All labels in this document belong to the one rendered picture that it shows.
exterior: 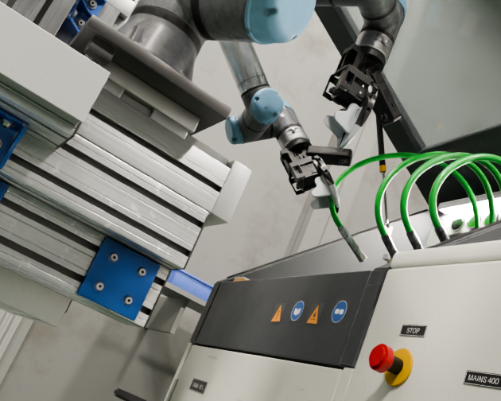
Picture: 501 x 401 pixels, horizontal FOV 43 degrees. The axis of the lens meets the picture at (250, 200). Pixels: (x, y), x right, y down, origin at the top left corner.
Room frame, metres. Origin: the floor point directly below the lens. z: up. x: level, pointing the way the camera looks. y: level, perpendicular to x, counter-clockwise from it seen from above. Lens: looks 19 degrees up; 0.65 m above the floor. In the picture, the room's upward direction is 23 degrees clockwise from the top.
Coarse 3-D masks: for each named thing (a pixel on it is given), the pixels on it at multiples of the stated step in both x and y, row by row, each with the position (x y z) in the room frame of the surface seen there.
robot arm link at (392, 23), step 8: (400, 0) 1.08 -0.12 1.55; (400, 8) 1.09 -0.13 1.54; (392, 16) 1.07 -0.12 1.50; (400, 16) 1.09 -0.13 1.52; (368, 24) 1.10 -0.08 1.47; (376, 24) 1.09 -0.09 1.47; (384, 24) 1.08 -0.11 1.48; (392, 24) 1.09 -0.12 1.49; (400, 24) 1.10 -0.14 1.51; (360, 32) 1.11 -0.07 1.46; (384, 32) 1.08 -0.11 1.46; (392, 32) 1.09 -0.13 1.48; (392, 40) 1.10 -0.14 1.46
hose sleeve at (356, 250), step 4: (340, 228) 1.41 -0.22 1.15; (344, 228) 1.41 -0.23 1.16; (340, 232) 1.42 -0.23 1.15; (344, 232) 1.41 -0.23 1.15; (348, 232) 1.41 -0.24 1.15; (344, 236) 1.41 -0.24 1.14; (348, 236) 1.41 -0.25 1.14; (348, 240) 1.41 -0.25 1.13; (352, 240) 1.41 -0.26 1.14; (348, 244) 1.42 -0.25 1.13; (352, 244) 1.41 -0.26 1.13; (356, 244) 1.41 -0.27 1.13; (352, 248) 1.41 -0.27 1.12; (356, 248) 1.41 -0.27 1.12; (356, 252) 1.41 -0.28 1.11; (360, 252) 1.41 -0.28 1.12
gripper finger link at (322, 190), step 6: (318, 180) 1.42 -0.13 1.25; (324, 180) 1.41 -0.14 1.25; (318, 186) 1.41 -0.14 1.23; (324, 186) 1.41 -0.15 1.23; (330, 186) 1.39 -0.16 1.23; (312, 192) 1.41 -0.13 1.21; (318, 192) 1.40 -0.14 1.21; (324, 192) 1.40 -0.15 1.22; (330, 192) 1.40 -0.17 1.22; (336, 192) 1.39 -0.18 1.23; (336, 198) 1.39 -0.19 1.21; (336, 204) 1.40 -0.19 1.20
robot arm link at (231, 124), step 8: (232, 120) 1.46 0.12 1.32; (240, 120) 1.44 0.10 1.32; (232, 128) 1.46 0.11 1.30; (240, 128) 1.46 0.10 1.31; (272, 128) 1.48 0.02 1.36; (232, 136) 1.48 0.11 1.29; (240, 136) 1.47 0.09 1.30; (248, 136) 1.47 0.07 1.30; (256, 136) 1.47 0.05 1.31; (264, 136) 1.50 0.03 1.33
